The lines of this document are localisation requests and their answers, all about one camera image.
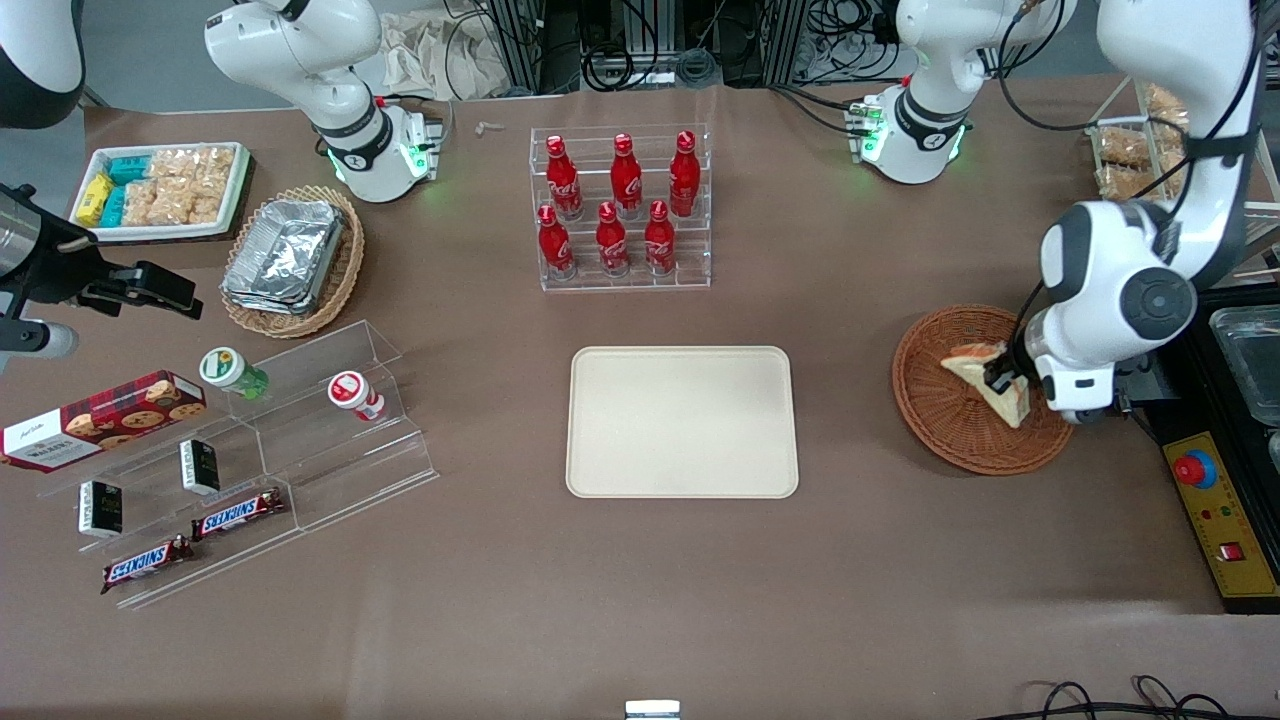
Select round brown wicker basket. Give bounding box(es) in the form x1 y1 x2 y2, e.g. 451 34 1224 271
892 304 1079 477

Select white snack tray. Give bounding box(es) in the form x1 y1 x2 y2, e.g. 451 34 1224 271
68 141 252 244

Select small black box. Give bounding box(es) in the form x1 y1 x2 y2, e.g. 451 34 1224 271
179 438 222 497
77 479 125 540

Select red cola bottle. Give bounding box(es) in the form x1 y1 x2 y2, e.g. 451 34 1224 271
609 131 645 220
595 200 632 279
643 198 678 277
545 134 584 222
668 129 702 219
536 202 578 282

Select stacked aluminium foil trays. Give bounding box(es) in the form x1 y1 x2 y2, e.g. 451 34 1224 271
221 198 347 317

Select black loose cables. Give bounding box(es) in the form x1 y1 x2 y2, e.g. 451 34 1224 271
1003 674 1238 720

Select yellow snack packet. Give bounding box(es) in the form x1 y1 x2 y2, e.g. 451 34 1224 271
75 173 114 228

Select brown fried snack bag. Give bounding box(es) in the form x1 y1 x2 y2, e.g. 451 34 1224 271
1094 165 1173 203
1094 125 1153 168
1140 83 1193 129

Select green cap small bottle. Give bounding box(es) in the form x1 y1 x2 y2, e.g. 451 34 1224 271
199 346 271 402

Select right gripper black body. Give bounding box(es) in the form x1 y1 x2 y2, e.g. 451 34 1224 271
0 235 113 323

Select triangular sandwich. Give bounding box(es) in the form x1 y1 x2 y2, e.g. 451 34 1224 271
940 341 1032 430

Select oval tan wicker basket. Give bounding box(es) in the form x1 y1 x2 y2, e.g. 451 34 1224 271
219 184 367 340

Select yellow control panel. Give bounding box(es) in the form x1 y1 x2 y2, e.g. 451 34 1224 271
1161 431 1280 602

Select clear rectangular container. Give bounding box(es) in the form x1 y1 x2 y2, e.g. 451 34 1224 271
1208 304 1280 429

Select clear acrylic stepped display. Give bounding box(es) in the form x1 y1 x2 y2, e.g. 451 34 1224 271
38 319 442 612

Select black appliance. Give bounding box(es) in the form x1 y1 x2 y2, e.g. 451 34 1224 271
1135 283 1280 614

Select red cap small bottle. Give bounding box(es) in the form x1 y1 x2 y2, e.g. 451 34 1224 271
327 370 388 424

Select white wire rack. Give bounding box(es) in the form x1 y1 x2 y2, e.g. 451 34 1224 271
1085 78 1280 271

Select cream rectangular tray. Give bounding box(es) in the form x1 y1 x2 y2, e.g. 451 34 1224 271
565 346 801 500

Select clear acrylic bottle rack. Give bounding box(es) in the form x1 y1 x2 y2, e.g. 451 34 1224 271
529 124 714 294

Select crumpled brown paper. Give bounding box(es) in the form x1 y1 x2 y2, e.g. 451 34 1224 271
378 8 513 103

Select red tartan cookie box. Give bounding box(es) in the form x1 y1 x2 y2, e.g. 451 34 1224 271
0 369 209 474

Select Snickers chocolate bar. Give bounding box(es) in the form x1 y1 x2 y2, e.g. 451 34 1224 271
99 534 195 597
189 487 288 542

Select aluminium frame with cables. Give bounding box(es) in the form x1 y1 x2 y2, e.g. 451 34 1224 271
445 0 906 99

